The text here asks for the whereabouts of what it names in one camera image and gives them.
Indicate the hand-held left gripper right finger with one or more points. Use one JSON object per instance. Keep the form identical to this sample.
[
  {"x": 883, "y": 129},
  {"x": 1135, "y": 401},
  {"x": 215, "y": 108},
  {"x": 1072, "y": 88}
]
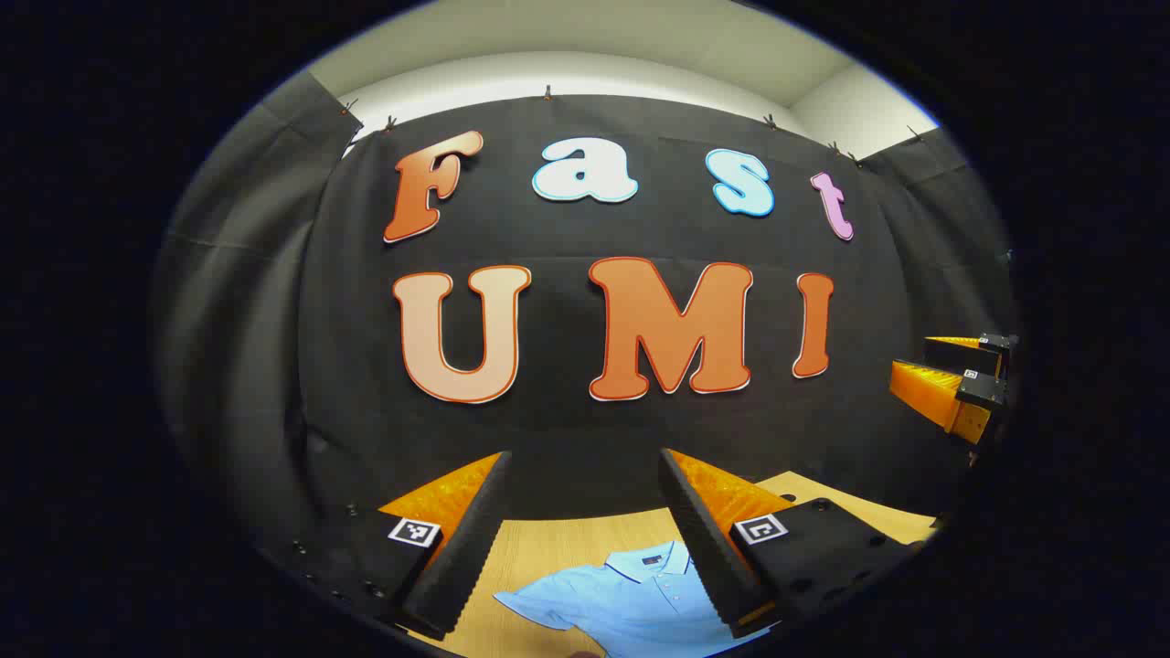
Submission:
[{"x": 708, "y": 548}]

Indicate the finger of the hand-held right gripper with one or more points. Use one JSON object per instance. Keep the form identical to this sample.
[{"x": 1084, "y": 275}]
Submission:
[
  {"x": 951, "y": 352},
  {"x": 941, "y": 397}
]

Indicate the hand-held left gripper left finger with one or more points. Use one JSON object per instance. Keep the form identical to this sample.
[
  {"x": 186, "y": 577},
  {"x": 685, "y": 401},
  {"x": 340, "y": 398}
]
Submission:
[{"x": 462, "y": 548}]

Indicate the light blue T-shirt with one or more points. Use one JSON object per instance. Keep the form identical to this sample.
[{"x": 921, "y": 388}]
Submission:
[{"x": 640, "y": 603}]

